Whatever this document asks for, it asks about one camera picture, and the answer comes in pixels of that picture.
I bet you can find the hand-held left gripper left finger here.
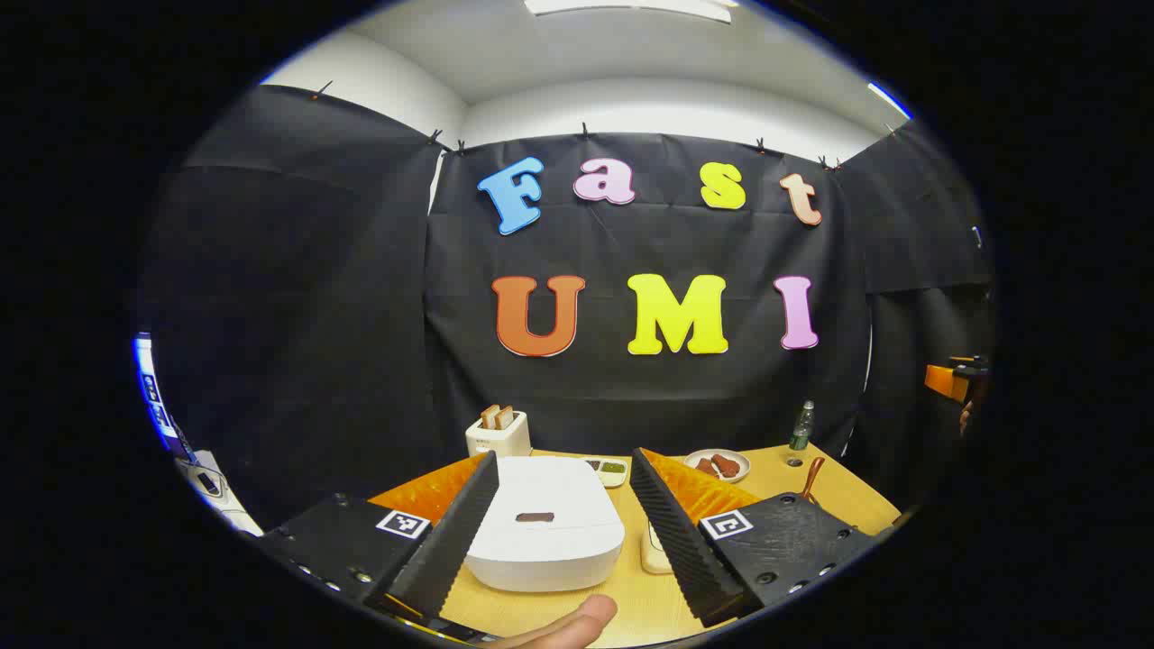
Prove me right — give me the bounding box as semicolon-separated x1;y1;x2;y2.
257;451;499;623

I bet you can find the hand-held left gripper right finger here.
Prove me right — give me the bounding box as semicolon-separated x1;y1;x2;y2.
629;448;880;629

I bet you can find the white rice cooker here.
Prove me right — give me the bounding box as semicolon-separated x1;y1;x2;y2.
464;455;626;593

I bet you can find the white round plate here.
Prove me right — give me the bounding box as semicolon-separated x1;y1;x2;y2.
683;449;751;483

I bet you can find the white toaster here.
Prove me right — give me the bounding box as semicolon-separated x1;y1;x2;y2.
465;410;532;459

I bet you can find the white side desk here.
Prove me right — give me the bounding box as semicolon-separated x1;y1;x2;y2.
176;446;264;537

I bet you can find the blue lit screen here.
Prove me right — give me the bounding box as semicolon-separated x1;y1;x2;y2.
133;334;195;461

